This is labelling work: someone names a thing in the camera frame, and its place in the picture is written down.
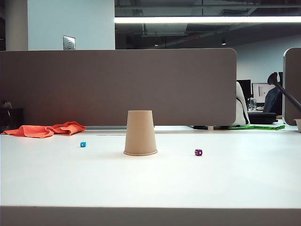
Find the white chair back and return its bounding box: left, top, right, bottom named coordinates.
left=234, top=82, right=250, bottom=126

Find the white-edged grey desk partition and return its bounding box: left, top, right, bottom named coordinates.
left=283, top=48, right=301, bottom=126

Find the black computer monitor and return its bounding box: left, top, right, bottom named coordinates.
left=237, top=79, right=252, bottom=102

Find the computer monitor with white screen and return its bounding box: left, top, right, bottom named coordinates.
left=252, top=82, right=276, bottom=104

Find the green tape strip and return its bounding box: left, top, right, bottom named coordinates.
left=229, top=124, right=285, bottom=130

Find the black bag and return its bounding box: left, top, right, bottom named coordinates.
left=247, top=112, right=278, bottom=124

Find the seated person in dark top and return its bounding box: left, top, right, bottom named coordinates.
left=262, top=87, right=284, bottom=119

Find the black diagonal pole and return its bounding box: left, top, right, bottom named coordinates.
left=268, top=72, right=301, bottom=108

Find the brown paper cup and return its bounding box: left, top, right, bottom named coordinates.
left=123, top=110, right=158, bottom=157

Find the metal wall plate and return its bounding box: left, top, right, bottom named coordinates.
left=63, top=35, right=76, bottom=51

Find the orange cloth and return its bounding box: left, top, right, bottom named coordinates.
left=1, top=121, right=87, bottom=138

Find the long ceiling light strip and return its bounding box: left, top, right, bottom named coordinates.
left=114, top=16, right=301, bottom=24

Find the wide grey desk partition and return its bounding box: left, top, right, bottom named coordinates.
left=0, top=48, right=238, bottom=127

